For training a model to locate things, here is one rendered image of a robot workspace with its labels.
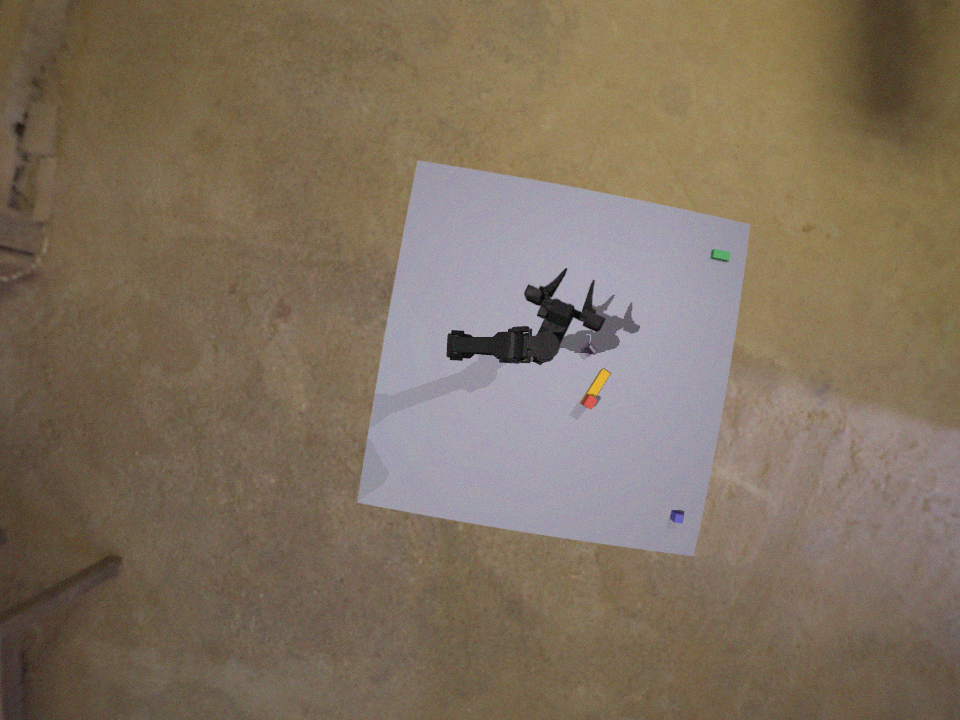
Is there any yellow bar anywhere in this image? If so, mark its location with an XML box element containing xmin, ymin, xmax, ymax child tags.
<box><xmin>580</xmin><ymin>369</ymin><xmax>611</xmax><ymax>410</ymax></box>

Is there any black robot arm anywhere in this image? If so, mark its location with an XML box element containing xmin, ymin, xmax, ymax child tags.
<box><xmin>446</xmin><ymin>298</ymin><xmax>574</xmax><ymax>365</ymax></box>

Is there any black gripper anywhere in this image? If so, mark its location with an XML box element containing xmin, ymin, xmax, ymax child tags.
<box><xmin>524</xmin><ymin>268</ymin><xmax>606</xmax><ymax>342</ymax></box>

